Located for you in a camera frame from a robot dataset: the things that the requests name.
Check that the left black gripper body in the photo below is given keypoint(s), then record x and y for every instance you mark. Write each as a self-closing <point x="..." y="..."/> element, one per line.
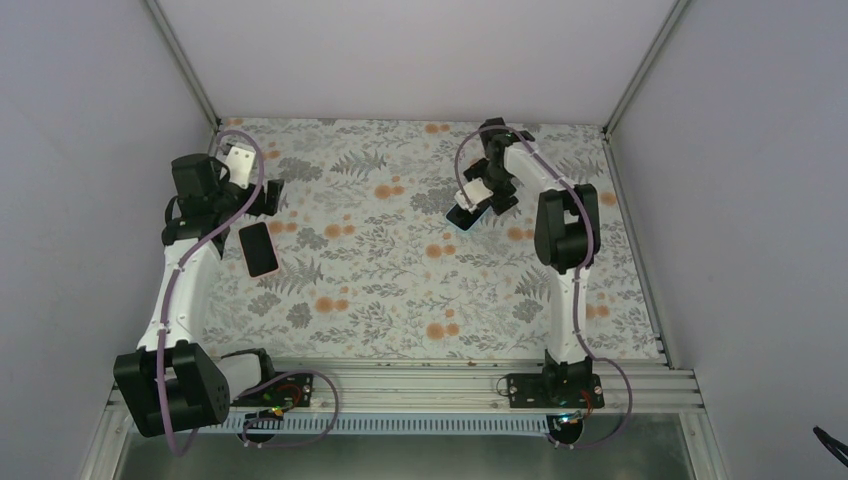
<point x="223" y="203"/>

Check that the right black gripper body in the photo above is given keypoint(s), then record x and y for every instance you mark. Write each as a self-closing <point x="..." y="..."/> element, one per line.
<point x="498" y="175"/>

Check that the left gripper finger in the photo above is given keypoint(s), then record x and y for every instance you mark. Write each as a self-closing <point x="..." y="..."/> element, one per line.
<point x="218" y="241"/>
<point x="270" y="197"/>

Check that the phone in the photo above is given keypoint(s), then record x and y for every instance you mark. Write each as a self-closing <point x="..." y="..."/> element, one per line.
<point x="259" y="252"/>
<point x="465" y="219"/>

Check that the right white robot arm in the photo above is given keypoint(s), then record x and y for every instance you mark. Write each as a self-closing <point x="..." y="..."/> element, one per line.
<point x="566" y="240"/>

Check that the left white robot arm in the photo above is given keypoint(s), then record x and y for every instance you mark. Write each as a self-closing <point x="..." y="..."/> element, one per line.
<point x="169" y="383"/>

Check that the phone in pink case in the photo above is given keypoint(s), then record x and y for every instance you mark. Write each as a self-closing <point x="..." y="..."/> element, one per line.
<point x="259" y="252"/>

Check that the floral patterned table mat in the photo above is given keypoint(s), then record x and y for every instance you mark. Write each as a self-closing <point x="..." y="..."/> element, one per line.
<point x="370" y="265"/>

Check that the black object at edge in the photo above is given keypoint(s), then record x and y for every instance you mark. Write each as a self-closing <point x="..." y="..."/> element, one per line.
<point x="834" y="446"/>

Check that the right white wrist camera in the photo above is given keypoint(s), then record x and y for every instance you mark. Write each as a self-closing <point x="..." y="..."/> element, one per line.
<point x="473" y="196"/>

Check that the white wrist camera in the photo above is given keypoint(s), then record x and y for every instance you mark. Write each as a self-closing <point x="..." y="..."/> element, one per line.
<point x="473" y="196"/>
<point x="240" y="162"/>

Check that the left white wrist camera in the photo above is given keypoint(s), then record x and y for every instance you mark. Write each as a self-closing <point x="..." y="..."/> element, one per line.
<point x="240" y="162"/>

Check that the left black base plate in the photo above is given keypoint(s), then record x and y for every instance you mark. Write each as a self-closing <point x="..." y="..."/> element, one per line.
<point x="292" y="391"/>

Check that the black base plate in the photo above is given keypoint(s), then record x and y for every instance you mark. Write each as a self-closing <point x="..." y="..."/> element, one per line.
<point x="292" y="391"/>
<point x="535" y="390"/>

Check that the aluminium rail frame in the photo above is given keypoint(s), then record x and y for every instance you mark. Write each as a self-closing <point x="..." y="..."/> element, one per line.
<point x="453" y="397"/>

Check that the left aluminium corner post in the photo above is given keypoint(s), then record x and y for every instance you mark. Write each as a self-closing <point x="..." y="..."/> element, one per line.
<point x="188" y="73"/>

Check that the aluminium corner post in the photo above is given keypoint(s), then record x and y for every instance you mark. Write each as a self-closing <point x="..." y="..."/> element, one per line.
<point x="188" y="73"/>
<point x="667" y="28"/>

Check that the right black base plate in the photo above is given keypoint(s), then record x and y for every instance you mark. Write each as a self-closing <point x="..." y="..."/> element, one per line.
<point x="535" y="390"/>

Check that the right aluminium corner post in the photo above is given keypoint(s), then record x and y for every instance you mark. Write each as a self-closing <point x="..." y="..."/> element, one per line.
<point x="667" y="28"/>

